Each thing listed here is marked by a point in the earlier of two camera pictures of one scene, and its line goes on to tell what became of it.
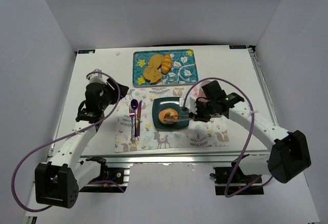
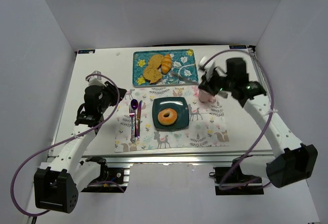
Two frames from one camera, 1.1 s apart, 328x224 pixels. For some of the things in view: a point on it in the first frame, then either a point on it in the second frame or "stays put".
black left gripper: (116, 89) stays put
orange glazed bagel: (167, 113) stays put
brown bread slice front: (152, 74) stays put
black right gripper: (199, 109) -> (209, 83)
